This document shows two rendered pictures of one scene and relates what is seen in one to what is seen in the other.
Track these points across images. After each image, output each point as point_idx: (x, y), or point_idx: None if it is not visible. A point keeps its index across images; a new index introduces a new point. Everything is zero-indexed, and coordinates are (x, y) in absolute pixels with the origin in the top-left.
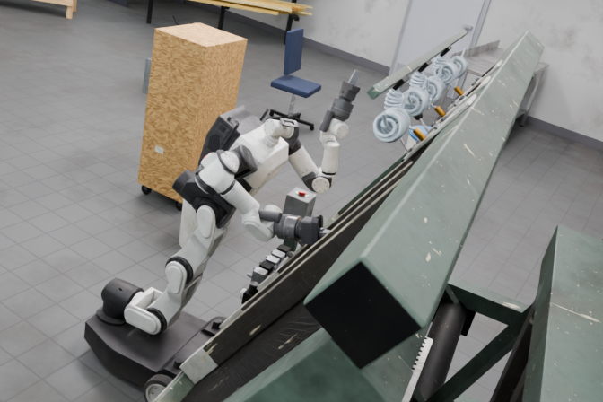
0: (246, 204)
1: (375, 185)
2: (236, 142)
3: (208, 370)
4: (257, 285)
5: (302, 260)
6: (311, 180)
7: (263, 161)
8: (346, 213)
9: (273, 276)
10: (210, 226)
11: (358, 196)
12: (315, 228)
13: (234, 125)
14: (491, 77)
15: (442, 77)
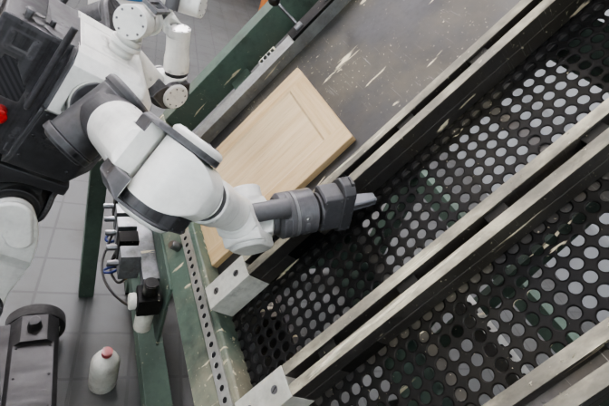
0: (243, 214)
1: (415, 103)
2: (75, 67)
3: None
4: (157, 283)
5: (431, 288)
6: (162, 93)
7: (143, 94)
8: (380, 159)
9: (242, 284)
10: (30, 228)
11: (194, 93)
12: (352, 203)
13: (48, 28)
14: None
15: None
